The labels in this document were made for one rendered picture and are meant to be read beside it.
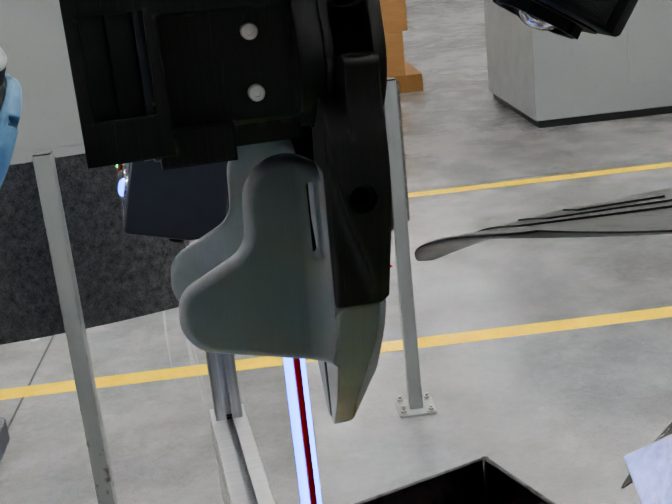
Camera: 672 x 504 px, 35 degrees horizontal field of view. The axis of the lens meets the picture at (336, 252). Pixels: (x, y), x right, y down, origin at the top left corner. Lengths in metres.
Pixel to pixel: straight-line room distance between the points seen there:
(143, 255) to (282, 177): 2.17
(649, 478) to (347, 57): 0.51
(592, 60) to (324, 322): 6.69
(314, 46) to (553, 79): 6.65
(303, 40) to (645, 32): 6.80
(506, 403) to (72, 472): 1.25
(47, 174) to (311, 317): 2.05
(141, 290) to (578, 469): 1.18
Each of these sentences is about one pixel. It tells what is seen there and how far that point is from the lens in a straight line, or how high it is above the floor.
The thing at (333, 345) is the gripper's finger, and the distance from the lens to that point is 0.31.
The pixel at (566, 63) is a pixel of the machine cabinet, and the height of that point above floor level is 0.40.
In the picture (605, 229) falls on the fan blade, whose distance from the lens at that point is 0.56.
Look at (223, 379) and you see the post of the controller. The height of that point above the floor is 0.90.
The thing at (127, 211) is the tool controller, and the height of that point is 1.10.
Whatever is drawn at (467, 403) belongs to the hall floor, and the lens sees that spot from 3.14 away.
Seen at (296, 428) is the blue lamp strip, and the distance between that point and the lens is 0.61.
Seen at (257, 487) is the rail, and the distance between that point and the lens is 1.04.
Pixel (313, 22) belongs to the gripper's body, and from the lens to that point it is 0.28.
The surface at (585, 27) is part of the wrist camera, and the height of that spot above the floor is 1.33.
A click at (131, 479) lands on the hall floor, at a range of 2.97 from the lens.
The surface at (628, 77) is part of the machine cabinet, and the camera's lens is 7.06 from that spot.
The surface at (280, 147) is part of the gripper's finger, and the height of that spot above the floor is 1.30.
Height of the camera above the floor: 1.37
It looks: 17 degrees down
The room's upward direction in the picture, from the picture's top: 6 degrees counter-clockwise
